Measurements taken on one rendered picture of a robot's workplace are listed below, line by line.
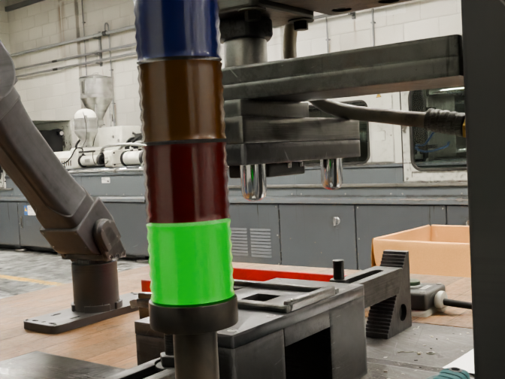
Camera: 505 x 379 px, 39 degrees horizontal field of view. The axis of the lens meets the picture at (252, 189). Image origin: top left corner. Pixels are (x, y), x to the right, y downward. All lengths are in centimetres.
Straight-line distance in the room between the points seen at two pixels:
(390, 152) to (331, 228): 84
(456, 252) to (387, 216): 284
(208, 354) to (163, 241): 6
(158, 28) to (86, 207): 66
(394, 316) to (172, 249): 54
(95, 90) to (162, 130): 879
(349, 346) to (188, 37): 41
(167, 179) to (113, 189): 757
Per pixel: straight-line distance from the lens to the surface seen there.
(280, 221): 627
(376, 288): 77
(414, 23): 782
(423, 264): 293
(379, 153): 570
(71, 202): 93
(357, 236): 583
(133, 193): 762
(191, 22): 31
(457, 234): 346
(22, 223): 940
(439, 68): 48
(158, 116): 30
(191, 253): 30
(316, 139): 60
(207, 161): 30
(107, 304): 99
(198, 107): 30
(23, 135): 89
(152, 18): 31
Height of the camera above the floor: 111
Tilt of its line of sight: 3 degrees down
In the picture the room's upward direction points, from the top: 3 degrees counter-clockwise
